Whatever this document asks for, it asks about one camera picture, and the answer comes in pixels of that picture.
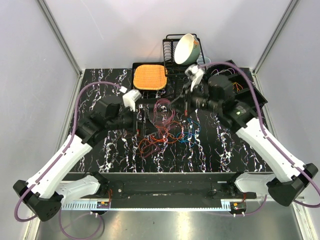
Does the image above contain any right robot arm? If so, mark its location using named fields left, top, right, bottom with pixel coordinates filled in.
left=170, top=75, right=320, bottom=207

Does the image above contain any aluminium frame post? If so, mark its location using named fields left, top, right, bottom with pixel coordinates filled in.
left=34, top=0, right=84, bottom=78
left=253, top=0, right=301, bottom=75

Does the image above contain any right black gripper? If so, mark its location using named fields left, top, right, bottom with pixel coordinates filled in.
left=168, top=82, right=221, bottom=116

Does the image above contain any right aluminium frame post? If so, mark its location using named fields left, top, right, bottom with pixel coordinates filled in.
left=253, top=0, right=301, bottom=75

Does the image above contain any yellow cable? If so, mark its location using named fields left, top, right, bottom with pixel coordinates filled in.
left=232, top=81, right=245, bottom=93

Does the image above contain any dark red cable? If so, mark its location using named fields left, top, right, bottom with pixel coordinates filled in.
left=152, top=98, right=177, bottom=132

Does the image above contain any cream ceramic bowl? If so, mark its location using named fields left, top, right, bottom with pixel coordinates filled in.
left=174, top=33, right=201, bottom=65

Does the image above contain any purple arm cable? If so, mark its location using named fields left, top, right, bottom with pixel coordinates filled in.
left=13, top=81, right=128, bottom=238
left=199, top=61, right=320, bottom=217

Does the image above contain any orange cable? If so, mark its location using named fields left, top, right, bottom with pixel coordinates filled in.
left=137, top=121, right=185, bottom=158

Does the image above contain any slotted cable duct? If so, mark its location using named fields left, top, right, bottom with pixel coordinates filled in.
left=62, top=199, right=243, bottom=212

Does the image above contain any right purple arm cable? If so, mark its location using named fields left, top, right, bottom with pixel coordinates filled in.
left=199, top=61, right=320, bottom=217

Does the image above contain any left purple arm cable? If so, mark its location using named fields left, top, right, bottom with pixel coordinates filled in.
left=13, top=81, right=128, bottom=238

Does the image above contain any orange woven basket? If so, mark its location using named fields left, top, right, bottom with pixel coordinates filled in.
left=133, top=64, right=168, bottom=91

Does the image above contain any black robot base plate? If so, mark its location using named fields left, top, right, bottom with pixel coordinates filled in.
left=97, top=172, right=257, bottom=199

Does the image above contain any black wire dish rack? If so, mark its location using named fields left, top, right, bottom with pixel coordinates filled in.
left=162, top=33, right=205, bottom=77

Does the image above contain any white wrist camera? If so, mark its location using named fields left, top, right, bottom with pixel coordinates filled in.
left=184, top=64, right=205, bottom=92
left=122, top=89, right=142, bottom=112

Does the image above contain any clear plastic cup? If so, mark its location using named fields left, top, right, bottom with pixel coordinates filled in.
left=201, top=56, right=211, bottom=65

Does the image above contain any left aluminium frame post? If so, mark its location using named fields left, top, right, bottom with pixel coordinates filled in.
left=34, top=0, right=84, bottom=78

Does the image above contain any black tray rack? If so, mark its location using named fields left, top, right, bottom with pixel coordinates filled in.
left=131, top=62, right=190, bottom=100

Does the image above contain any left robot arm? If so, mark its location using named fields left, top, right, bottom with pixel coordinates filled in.
left=13, top=100, right=155, bottom=222

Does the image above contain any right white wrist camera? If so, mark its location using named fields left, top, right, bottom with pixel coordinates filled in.
left=184, top=64, right=205, bottom=92

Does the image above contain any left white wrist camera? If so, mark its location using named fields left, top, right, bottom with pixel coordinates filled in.
left=122, top=89, right=142, bottom=112

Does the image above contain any blue cable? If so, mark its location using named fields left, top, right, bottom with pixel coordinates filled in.
left=176, top=118, right=201, bottom=145

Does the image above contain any black compartment bin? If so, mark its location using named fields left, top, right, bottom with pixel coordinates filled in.
left=204, top=64, right=268, bottom=110

